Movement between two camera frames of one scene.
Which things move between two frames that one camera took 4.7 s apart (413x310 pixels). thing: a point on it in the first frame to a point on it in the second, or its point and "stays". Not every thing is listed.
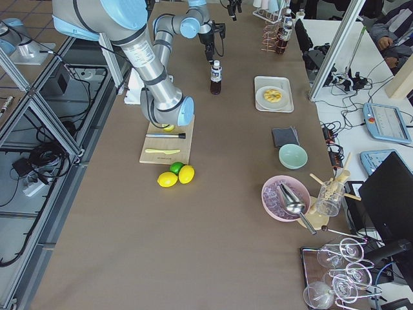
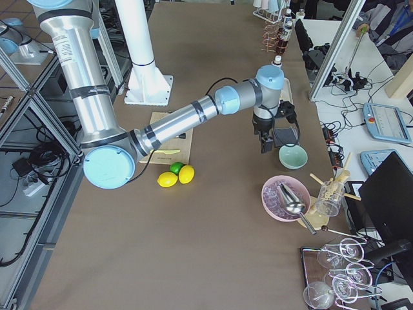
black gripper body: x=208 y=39 to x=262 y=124
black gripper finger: x=210 y=56 to x=262 y=141
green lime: x=175 y=167 stays
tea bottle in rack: x=284 y=34 stays
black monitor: x=388 y=195 stays
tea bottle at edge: x=288 y=19 stays
